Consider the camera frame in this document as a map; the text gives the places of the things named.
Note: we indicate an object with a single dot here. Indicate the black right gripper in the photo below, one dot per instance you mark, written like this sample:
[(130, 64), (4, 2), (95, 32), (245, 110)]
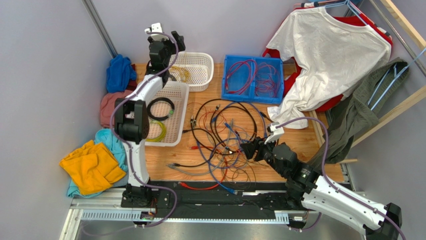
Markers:
[(258, 150)]

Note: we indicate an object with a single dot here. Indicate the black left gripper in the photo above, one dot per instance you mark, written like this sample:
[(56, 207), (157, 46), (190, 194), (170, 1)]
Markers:
[(180, 41)]

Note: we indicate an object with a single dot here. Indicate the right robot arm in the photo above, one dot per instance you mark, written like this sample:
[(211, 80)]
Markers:
[(308, 189)]

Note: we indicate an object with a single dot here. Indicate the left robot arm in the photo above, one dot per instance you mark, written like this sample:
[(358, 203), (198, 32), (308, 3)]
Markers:
[(138, 190)]

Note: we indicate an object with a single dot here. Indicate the white oval basket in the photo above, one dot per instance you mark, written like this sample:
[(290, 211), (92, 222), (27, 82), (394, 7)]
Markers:
[(196, 69)]

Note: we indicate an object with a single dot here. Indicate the white rectangular basket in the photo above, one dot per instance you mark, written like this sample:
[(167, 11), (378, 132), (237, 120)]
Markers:
[(152, 114)]

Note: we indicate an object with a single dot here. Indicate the blue divided bin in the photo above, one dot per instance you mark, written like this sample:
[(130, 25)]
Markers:
[(253, 79)]

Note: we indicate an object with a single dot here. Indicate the blue cloth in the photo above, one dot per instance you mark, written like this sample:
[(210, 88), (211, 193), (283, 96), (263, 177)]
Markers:
[(119, 73)]

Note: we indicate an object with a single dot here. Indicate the pink cloth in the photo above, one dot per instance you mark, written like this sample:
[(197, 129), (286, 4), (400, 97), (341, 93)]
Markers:
[(107, 106)]

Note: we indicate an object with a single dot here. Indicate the olive green garment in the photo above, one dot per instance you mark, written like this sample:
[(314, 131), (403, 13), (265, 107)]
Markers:
[(360, 110)]

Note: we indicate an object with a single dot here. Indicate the white t-shirt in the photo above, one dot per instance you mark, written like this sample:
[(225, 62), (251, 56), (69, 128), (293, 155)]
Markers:
[(326, 56)]

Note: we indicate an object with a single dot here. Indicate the cyan cloth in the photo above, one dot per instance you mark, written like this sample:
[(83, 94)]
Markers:
[(116, 147)]

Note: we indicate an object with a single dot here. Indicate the yellow cloth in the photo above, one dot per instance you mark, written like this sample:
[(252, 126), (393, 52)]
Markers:
[(92, 168)]

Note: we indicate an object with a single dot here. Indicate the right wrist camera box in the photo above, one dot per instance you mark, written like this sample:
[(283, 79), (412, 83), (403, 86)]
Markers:
[(275, 131)]

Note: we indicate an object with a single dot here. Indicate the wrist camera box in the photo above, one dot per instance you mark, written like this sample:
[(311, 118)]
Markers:
[(154, 28), (275, 131)]

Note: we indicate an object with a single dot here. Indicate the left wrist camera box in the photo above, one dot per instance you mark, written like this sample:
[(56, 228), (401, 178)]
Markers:
[(154, 28)]

